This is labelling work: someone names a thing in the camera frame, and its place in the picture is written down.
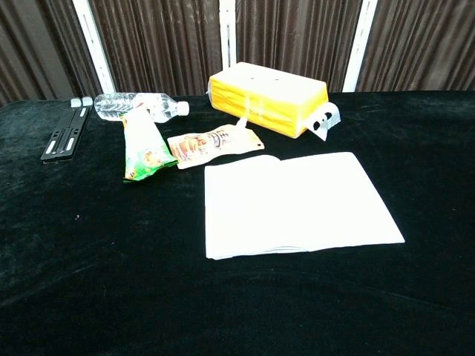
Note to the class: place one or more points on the black cover white page notebook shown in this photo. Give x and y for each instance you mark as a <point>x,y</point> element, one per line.
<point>297,204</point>

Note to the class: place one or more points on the orange sauce pouch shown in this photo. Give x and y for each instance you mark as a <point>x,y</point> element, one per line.
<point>208,146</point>

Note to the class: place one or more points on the yellow tissue pack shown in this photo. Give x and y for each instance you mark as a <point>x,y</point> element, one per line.
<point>267,96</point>

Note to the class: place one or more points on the green snack bag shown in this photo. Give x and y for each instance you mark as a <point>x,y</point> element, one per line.
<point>146,148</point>

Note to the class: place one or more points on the clear plastic water bottle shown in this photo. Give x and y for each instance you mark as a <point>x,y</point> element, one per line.
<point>122,104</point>

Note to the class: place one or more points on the black velvet table cloth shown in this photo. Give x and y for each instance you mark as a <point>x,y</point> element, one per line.
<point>111,259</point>

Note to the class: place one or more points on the brown pleated curtain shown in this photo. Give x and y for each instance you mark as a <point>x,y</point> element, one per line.
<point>159,41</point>
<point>423,41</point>
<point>33,48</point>
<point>297,33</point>

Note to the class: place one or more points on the black folding stand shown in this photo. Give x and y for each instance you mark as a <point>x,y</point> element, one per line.
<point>67,133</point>

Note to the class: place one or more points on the white slotted post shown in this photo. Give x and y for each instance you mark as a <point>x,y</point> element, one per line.
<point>360,44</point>
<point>94,44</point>
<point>227,29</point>

